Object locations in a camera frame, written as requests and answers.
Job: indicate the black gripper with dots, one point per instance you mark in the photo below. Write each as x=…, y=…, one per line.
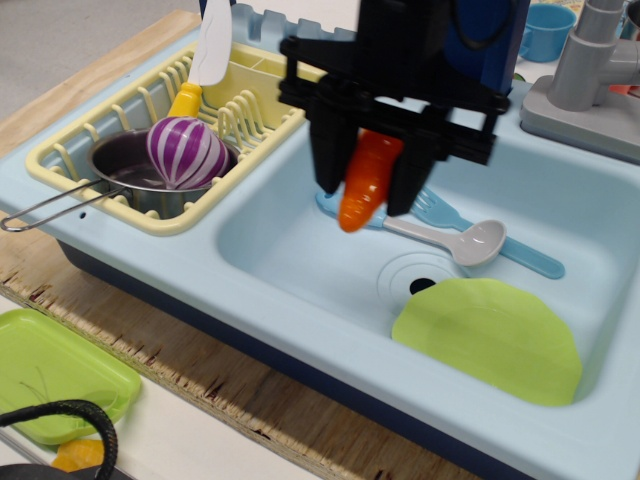
x=436, y=124

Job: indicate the orange toy carrot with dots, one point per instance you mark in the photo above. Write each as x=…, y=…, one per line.
x=368, y=179

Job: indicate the green plastic plate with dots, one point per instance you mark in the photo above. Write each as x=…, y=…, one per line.
x=499, y=334

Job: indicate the blue plastic fork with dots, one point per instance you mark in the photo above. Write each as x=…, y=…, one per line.
x=434, y=211

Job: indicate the yellow dish rack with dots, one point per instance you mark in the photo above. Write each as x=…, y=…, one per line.
x=243, y=109

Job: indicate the dark blue box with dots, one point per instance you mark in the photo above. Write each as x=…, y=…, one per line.
x=400, y=44

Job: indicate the purple striped toy onion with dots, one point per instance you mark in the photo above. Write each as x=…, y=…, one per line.
x=186, y=153

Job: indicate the light blue toy sink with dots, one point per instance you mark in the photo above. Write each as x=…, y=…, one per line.
x=270, y=275

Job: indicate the grey toy faucet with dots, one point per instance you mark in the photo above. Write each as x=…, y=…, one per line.
x=575, y=105

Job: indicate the blue plastic cup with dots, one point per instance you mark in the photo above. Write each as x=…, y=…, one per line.
x=546, y=30

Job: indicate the metal saucepan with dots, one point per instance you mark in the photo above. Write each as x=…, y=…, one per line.
x=125, y=175

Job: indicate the wooden board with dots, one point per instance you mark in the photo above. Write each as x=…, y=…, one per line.
x=210, y=412

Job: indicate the green plastic tray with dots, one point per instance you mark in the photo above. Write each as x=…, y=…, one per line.
x=42, y=362

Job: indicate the yellow object under tray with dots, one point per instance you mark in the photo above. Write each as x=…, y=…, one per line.
x=78, y=455

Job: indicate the grey ladle blue handle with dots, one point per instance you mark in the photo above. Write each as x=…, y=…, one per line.
x=450, y=240

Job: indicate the white knife yellow handle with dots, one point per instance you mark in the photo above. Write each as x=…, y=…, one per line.
x=210, y=60

